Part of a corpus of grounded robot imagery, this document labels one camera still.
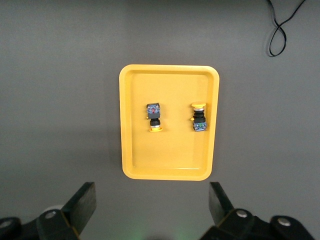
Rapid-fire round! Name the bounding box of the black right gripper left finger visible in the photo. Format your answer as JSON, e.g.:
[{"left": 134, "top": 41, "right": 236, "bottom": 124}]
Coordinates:
[{"left": 61, "top": 181, "right": 97, "bottom": 237}]

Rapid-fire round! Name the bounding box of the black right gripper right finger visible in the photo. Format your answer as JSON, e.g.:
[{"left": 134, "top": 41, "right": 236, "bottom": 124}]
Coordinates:
[{"left": 208, "top": 181, "right": 236, "bottom": 228}]

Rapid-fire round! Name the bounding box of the yellow push button switch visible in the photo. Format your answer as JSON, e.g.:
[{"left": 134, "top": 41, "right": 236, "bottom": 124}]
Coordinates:
[
  {"left": 145, "top": 102, "right": 164, "bottom": 133},
  {"left": 189, "top": 101, "right": 208, "bottom": 133}
]

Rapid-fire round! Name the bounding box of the yellow plastic tray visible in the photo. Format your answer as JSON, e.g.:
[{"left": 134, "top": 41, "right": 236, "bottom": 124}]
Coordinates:
[{"left": 118, "top": 64, "right": 221, "bottom": 181}]

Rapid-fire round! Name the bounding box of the dark grey table mat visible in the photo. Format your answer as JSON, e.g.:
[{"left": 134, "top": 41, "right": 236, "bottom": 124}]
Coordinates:
[{"left": 0, "top": 0, "right": 320, "bottom": 240}]

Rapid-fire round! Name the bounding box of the loose thin black cable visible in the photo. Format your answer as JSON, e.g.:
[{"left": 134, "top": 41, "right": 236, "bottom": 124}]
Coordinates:
[{"left": 265, "top": 0, "right": 308, "bottom": 58}]

